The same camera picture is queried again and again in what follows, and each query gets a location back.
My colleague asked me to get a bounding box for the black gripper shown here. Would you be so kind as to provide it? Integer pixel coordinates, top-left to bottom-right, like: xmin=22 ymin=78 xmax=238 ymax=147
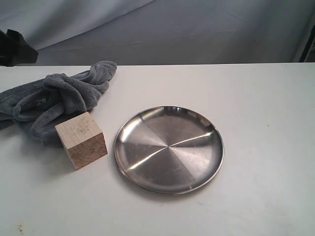
xmin=0 ymin=29 xmax=38 ymax=66

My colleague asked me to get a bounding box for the grey fluffy towel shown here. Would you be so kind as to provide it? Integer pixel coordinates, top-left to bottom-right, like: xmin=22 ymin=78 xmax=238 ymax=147
xmin=0 ymin=61 xmax=117 ymax=147

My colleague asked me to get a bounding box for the light wooden cube block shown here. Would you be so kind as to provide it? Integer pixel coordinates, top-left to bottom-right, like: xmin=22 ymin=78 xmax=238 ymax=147
xmin=55 ymin=112 xmax=108 ymax=170

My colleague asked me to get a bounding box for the grey backdrop cloth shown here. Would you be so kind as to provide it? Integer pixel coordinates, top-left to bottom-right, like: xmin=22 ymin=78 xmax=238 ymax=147
xmin=0 ymin=0 xmax=315 ymax=65

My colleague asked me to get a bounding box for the round stainless steel plate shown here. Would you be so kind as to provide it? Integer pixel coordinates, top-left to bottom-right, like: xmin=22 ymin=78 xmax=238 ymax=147
xmin=113 ymin=106 xmax=224 ymax=195

